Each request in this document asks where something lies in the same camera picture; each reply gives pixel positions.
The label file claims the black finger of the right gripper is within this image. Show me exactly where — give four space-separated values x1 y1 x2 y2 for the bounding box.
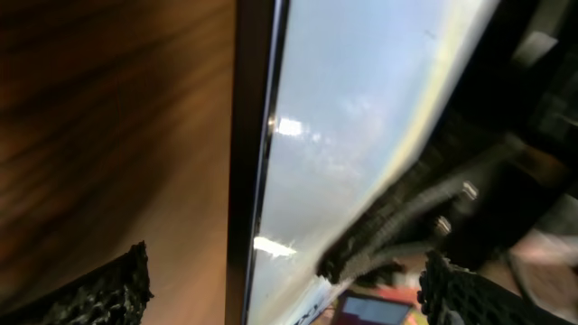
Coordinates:
316 148 555 284

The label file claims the Galaxy smartphone with teal screen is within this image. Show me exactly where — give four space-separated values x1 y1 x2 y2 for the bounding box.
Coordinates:
225 0 496 324

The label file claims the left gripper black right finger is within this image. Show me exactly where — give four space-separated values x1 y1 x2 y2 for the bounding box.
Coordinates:
417 251 572 325

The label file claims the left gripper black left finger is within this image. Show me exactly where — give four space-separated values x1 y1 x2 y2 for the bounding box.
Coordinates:
1 241 153 325

